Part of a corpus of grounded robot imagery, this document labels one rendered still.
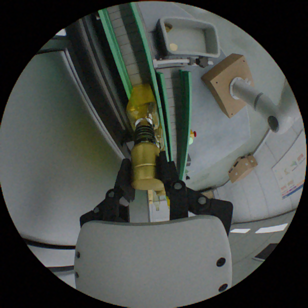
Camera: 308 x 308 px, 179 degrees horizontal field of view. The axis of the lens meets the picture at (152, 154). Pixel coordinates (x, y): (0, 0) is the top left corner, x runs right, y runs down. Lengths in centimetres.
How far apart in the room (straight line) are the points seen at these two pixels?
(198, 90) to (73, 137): 55
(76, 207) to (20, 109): 16
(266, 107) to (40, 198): 57
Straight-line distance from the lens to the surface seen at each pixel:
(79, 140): 21
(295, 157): 376
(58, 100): 20
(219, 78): 51
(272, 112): 43
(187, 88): 31
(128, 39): 37
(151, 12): 56
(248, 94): 50
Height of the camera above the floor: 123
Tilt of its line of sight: 38 degrees down
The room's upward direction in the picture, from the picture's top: 174 degrees clockwise
